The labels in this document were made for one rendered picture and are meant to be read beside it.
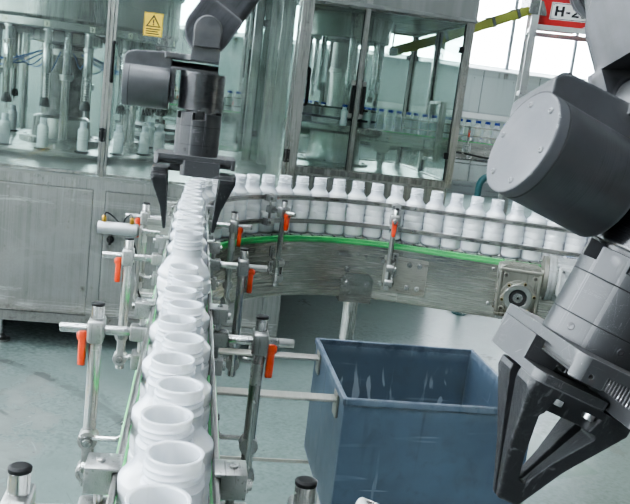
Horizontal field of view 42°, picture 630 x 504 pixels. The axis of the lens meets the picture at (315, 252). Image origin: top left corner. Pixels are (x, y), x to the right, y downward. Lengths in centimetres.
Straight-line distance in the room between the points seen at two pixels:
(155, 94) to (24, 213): 318
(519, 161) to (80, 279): 385
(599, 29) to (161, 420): 39
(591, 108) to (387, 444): 92
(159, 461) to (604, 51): 37
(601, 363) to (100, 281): 386
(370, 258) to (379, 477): 122
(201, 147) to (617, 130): 67
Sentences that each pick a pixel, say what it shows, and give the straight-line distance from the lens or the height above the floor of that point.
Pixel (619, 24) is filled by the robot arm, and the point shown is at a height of 145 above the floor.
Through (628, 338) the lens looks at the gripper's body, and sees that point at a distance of 46.
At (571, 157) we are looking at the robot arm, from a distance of 42.
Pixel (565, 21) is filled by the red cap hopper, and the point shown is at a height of 231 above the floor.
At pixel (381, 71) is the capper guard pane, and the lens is 612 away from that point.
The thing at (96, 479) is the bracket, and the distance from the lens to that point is 61.
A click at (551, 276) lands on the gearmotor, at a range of 234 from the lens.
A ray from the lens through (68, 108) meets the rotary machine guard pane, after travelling 414.
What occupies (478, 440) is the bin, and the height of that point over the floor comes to 89.
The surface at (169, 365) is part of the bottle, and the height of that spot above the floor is 116.
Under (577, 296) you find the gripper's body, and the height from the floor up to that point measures 130.
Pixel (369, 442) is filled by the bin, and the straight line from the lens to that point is 130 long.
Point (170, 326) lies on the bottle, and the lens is 79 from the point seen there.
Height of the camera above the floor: 139
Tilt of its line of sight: 10 degrees down
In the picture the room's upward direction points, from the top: 7 degrees clockwise
